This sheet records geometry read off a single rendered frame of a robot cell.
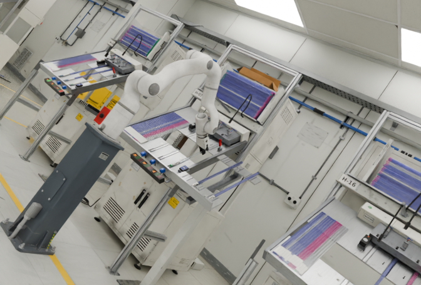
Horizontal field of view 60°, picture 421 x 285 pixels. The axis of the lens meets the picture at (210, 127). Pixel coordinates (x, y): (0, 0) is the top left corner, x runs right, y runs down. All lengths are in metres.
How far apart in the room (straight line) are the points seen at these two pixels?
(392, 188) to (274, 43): 3.11
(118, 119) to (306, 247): 1.23
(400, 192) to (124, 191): 1.96
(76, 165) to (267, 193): 2.62
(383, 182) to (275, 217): 1.88
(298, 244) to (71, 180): 1.26
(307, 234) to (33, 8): 5.57
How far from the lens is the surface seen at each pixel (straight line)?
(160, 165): 2.46
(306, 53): 4.84
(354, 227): 2.37
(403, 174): 2.47
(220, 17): 5.78
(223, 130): 2.78
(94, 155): 2.02
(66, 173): 2.08
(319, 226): 2.26
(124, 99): 2.05
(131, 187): 2.96
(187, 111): 3.10
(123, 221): 2.92
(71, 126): 3.72
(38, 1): 6.65
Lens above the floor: 0.92
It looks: 4 degrees up
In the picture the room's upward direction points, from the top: 36 degrees clockwise
